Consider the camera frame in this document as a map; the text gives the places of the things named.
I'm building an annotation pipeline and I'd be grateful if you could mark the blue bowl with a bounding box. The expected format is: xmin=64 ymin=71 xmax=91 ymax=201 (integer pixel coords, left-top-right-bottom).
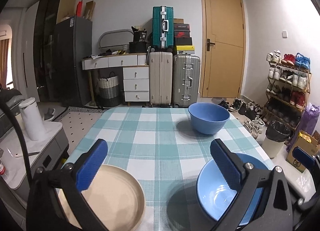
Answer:
xmin=196 ymin=153 xmax=268 ymax=226
xmin=188 ymin=102 xmax=231 ymax=135

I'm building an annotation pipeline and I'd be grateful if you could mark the cream plate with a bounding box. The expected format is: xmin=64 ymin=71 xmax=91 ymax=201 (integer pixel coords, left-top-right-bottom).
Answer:
xmin=57 ymin=164 xmax=146 ymax=231

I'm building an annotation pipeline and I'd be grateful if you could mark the cardboard box on floor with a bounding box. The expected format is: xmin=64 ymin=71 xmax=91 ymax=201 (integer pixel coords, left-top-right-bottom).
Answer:
xmin=286 ymin=130 xmax=319 ymax=173

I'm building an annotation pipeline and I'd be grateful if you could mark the white bin black bag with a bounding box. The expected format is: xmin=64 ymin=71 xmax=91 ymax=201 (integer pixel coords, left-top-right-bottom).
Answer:
xmin=261 ymin=120 xmax=294 ymax=158

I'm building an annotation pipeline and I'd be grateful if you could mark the purple bag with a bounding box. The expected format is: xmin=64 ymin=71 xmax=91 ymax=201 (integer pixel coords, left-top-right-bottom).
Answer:
xmin=286 ymin=103 xmax=319 ymax=152

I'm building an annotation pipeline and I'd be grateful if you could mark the knife on cabinet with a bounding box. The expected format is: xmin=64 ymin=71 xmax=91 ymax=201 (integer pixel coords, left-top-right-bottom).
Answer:
xmin=15 ymin=151 xmax=41 ymax=158

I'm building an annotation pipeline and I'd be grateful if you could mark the white cylindrical appliance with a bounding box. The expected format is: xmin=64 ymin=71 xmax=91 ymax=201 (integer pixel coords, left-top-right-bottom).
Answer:
xmin=18 ymin=98 xmax=47 ymax=141

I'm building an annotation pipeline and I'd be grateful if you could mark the plastic bottle red label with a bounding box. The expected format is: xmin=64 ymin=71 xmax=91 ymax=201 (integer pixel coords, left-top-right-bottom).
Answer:
xmin=0 ymin=149 xmax=9 ymax=180

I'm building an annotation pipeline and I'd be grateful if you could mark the shoe rack with shoes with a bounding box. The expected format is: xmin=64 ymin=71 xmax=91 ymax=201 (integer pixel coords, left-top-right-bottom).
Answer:
xmin=264 ymin=50 xmax=312 ymax=130

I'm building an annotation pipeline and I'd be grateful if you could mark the teal checked tablecloth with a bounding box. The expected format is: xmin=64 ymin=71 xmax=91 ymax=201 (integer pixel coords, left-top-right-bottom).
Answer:
xmin=56 ymin=106 xmax=276 ymax=231

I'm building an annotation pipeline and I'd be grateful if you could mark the woven laundry basket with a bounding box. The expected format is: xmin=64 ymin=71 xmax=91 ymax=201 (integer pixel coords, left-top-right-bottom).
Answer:
xmin=98 ymin=72 xmax=121 ymax=108

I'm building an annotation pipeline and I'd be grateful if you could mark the silver suitcase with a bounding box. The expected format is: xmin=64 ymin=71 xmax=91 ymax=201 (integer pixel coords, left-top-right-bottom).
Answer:
xmin=172 ymin=54 xmax=201 ymax=107

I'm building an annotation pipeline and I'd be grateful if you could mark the black refrigerator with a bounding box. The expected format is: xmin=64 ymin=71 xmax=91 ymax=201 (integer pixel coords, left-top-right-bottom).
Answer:
xmin=53 ymin=16 xmax=92 ymax=107

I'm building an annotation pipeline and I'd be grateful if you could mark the white drawer desk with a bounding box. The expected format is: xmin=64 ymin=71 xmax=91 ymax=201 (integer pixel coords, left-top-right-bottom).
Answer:
xmin=82 ymin=53 xmax=150 ymax=103

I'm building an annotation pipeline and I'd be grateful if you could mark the beige suitcase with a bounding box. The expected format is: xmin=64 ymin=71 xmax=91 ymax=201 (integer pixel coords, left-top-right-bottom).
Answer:
xmin=149 ymin=52 xmax=173 ymax=106

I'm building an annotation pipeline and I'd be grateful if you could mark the wooden door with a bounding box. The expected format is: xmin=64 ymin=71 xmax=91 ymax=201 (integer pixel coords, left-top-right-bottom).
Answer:
xmin=200 ymin=0 xmax=246 ymax=98

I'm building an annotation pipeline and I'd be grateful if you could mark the stack of shoe boxes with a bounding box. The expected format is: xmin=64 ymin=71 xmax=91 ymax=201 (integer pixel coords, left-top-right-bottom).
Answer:
xmin=174 ymin=18 xmax=195 ymax=55

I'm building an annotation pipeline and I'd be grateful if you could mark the teal suitcase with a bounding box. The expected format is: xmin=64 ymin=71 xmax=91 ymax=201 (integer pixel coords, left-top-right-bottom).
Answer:
xmin=151 ymin=6 xmax=174 ymax=52

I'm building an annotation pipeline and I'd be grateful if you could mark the black cable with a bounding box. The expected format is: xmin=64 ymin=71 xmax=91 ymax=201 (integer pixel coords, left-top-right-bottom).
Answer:
xmin=0 ymin=94 xmax=36 ymax=174

